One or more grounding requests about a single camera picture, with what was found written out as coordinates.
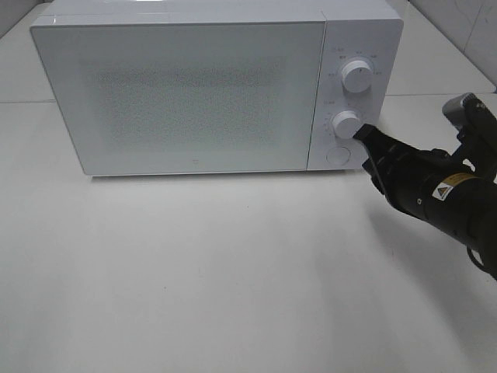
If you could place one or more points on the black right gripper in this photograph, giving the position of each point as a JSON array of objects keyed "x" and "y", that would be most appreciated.
[{"x": 454, "y": 192}]

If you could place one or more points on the round white door button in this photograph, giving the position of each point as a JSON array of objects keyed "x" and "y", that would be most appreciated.
[{"x": 338, "y": 156}]

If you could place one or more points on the white microwave door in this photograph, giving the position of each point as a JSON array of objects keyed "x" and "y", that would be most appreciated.
[{"x": 171, "y": 99}]

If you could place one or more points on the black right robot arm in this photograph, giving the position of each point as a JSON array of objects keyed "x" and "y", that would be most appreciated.
[{"x": 481, "y": 246}]

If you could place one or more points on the white lower microwave knob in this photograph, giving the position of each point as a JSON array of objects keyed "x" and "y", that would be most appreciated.
[{"x": 346, "y": 123}]

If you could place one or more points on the white microwave knob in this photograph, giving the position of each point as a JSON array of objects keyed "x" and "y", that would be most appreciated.
[
  {"x": 346, "y": 123},
  {"x": 356, "y": 75}
]

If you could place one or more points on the white upper microwave knob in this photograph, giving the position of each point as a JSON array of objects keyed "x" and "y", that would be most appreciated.
[{"x": 356, "y": 75}]

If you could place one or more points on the white microwave oven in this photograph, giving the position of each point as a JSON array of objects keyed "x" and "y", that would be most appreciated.
[{"x": 352, "y": 29}]

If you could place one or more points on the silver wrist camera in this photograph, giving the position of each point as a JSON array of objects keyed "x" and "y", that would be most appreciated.
[{"x": 455, "y": 110}]

